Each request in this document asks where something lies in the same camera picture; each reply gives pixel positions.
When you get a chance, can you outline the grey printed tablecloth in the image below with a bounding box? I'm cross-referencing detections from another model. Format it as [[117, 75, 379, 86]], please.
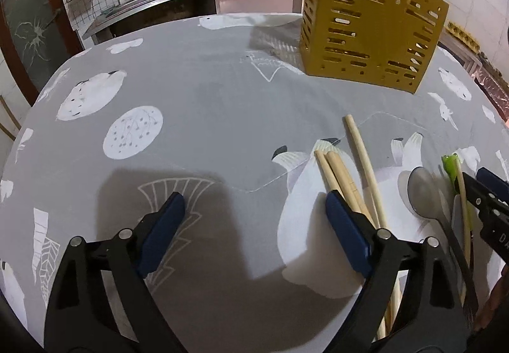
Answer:
[[0, 13, 509, 353]]

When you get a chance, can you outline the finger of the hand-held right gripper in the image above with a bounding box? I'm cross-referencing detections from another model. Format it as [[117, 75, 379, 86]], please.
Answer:
[[463, 174, 509, 254], [477, 168, 509, 204]]

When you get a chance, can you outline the yellow slotted utensil holder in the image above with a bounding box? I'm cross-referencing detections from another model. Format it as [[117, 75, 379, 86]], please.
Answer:
[[300, 0, 450, 95]]

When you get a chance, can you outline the metal side shelf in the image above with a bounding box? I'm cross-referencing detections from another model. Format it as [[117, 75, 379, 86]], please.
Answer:
[[437, 19, 509, 107]]

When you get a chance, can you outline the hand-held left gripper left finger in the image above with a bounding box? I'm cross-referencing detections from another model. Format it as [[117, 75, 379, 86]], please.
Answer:
[[44, 192, 187, 353]]

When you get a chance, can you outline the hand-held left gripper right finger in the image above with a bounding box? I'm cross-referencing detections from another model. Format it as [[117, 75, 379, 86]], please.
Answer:
[[318, 191, 468, 353]]

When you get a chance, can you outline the green chopstick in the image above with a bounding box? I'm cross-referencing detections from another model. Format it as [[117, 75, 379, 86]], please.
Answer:
[[442, 154, 474, 306]]

